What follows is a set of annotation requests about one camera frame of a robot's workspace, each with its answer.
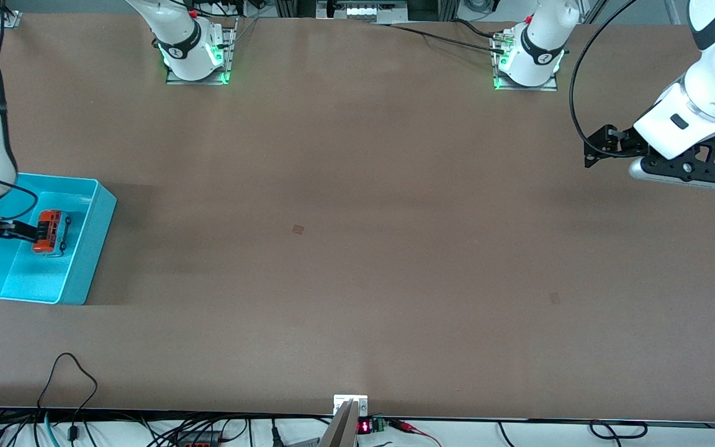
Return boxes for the orange toy bus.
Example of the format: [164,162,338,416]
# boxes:
[31,209,74,257]

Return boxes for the blue plastic box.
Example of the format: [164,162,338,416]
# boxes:
[0,173,117,305]

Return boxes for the orange plug device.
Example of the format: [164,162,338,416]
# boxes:
[174,430,225,447]

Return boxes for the white power strip unit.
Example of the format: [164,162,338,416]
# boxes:
[316,0,409,25]

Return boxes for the red and black lead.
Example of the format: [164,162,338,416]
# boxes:
[389,419,444,447]

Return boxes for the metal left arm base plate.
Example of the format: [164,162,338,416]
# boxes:
[492,31,559,93]

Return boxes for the black looped cable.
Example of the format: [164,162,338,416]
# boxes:
[36,353,99,441]

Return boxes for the short black table cable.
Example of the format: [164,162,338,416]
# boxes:
[451,19,507,41]

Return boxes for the long black table cable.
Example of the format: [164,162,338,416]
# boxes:
[367,22,510,55]

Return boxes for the black coiled cable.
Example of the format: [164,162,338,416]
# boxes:
[588,420,649,440]

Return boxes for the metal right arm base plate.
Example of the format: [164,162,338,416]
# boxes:
[165,17,238,86]

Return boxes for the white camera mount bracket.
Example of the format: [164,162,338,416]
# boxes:
[333,394,369,417]

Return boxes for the grey camera mount bar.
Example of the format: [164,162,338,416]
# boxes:
[318,399,359,447]

